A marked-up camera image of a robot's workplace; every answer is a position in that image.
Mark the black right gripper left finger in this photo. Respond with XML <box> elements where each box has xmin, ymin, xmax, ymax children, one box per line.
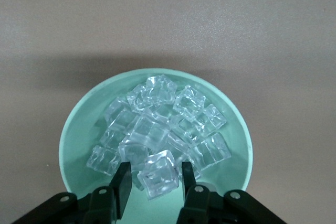
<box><xmin>88</xmin><ymin>161</ymin><xmax>132</xmax><ymax>224</ymax></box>

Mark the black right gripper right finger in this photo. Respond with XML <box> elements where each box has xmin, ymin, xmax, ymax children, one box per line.
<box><xmin>175</xmin><ymin>162</ymin><xmax>211</xmax><ymax>224</ymax></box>

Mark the clear ice cube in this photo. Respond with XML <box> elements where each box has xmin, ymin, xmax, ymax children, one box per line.
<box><xmin>136</xmin><ymin>150</ymin><xmax>184</xmax><ymax>201</ymax></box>
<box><xmin>118</xmin><ymin>137</ymin><xmax>149</xmax><ymax>172</ymax></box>
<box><xmin>86</xmin><ymin>145</ymin><xmax>122</xmax><ymax>176</ymax></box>
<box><xmin>169</xmin><ymin>115</ymin><xmax>204</xmax><ymax>143</ymax></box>
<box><xmin>165</xmin><ymin>132</ymin><xmax>196</xmax><ymax>162</ymax></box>
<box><xmin>104</xmin><ymin>96</ymin><xmax>137</xmax><ymax>127</ymax></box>
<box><xmin>199</xmin><ymin>104</ymin><xmax>228</xmax><ymax>133</ymax></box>
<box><xmin>126</xmin><ymin>84</ymin><xmax>150</xmax><ymax>113</ymax></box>
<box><xmin>145</xmin><ymin>75</ymin><xmax>179</xmax><ymax>106</ymax></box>
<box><xmin>173</xmin><ymin>84</ymin><xmax>207</xmax><ymax>121</ymax></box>
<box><xmin>130</xmin><ymin>108</ymin><xmax>174</xmax><ymax>154</ymax></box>
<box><xmin>99</xmin><ymin>125</ymin><xmax>129</xmax><ymax>151</ymax></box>
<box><xmin>190</xmin><ymin>132</ymin><xmax>232</xmax><ymax>172</ymax></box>

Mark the mint green bowl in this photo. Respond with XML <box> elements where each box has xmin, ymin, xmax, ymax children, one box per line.
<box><xmin>58</xmin><ymin>68</ymin><xmax>254</xmax><ymax>224</ymax></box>

